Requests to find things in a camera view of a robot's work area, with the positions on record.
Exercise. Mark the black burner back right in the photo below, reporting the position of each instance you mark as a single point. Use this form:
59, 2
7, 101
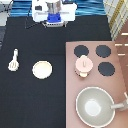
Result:
103, 51

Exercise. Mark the pink toy stove board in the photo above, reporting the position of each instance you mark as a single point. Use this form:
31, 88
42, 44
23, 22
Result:
114, 84

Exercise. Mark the cream round plate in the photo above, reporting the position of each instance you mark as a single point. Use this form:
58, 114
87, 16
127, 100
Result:
42, 69

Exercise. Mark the black burner front right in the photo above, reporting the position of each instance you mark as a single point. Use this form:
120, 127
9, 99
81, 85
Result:
106, 68

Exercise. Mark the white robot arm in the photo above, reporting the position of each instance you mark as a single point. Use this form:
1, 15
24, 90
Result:
53, 13

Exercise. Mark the pink toy pot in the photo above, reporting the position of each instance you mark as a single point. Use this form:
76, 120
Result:
81, 73

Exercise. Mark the pink pot lid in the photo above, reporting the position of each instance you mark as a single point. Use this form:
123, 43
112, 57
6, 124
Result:
83, 64

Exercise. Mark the cream slotted spatula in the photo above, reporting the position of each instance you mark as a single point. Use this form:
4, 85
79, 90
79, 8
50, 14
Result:
14, 64

